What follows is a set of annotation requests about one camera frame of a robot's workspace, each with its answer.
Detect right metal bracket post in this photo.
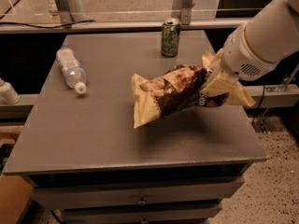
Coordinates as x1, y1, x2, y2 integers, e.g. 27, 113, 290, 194
180, 0, 194, 25

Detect green soda can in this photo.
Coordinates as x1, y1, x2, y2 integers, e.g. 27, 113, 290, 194
161, 18, 181, 57

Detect clear plastic water bottle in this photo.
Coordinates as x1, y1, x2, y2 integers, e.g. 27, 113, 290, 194
56, 48, 87, 94

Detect lower grey drawer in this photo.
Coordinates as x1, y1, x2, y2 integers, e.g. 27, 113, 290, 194
62, 203, 221, 224

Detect left metal bracket post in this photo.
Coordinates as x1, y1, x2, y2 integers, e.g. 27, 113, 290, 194
54, 0, 72, 25

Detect brown and yellow chip bag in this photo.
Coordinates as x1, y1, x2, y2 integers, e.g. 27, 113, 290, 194
132, 51, 255, 128

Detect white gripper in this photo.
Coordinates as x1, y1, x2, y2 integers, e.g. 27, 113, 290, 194
200, 25, 278, 97

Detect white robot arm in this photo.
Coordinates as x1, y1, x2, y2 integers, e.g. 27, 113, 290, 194
201, 0, 299, 96

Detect white pipe fitting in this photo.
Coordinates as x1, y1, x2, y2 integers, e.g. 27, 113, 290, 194
0, 78, 20, 105

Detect grey drawer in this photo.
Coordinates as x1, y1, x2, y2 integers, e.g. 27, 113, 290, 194
62, 203, 221, 224
31, 176, 244, 209

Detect metal bracket post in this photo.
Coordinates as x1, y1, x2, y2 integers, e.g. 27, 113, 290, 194
54, 0, 72, 25
180, 0, 194, 25

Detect metal frame rail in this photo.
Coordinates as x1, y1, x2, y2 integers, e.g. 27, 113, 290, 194
0, 18, 249, 35

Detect grey drawer cabinet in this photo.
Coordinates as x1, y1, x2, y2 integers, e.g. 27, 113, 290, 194
2, 30, 269, 224

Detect black cable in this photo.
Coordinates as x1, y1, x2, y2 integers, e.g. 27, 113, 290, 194
0, 19, 95, 29

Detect cardboard box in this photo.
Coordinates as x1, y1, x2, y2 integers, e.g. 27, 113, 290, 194
0, 175, 32, 224

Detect upper grey drawer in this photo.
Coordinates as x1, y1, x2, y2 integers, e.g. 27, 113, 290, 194
31, 176, 244, 209

